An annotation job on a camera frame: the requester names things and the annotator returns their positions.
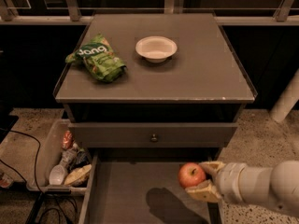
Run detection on white cup in bin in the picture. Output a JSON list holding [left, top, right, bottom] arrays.
[[49, 164, 68, 185]]

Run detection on open middle drawer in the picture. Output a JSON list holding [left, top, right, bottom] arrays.
[[78, 148, 224, 224]]

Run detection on black cable on floor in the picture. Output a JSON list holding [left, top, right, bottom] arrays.
[[0, 128, 78, 224]]

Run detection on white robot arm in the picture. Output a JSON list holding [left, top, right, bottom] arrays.
[[185, 161, 299, 217]]

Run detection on metal window railing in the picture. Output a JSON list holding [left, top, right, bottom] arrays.
[[1, 0, 299, 25]]

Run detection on white cylindrical post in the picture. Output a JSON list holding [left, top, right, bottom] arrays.
[[270, 69, 299, 122]]

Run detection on red snack packet in bin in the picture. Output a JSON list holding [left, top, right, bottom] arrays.
[[62, 131, 74, 150]]

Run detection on green chip bag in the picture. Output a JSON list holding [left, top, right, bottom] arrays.
[[65, 34, 126, 83]]

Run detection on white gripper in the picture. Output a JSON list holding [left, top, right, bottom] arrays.
[[185, 161, 247, 203]]

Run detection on red apple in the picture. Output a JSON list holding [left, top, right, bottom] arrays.
[[178, 162, 206, 189]]

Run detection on yellow snack bag in bin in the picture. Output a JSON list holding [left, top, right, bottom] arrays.
[[64, 164, 92, 187]]

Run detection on grey drawer cabinet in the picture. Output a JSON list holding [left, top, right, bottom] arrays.
[[52, 12, 259, 156]]

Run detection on clear plastic storage bin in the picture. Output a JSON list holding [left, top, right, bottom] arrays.
[[26, 119, 88, 195]]

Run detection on white paper bowl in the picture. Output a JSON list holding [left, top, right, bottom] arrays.
[[135, 36, 178, 63]]

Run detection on closed top drawer with knob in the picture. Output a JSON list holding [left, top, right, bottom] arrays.
[[69, 122, 237, 148]]

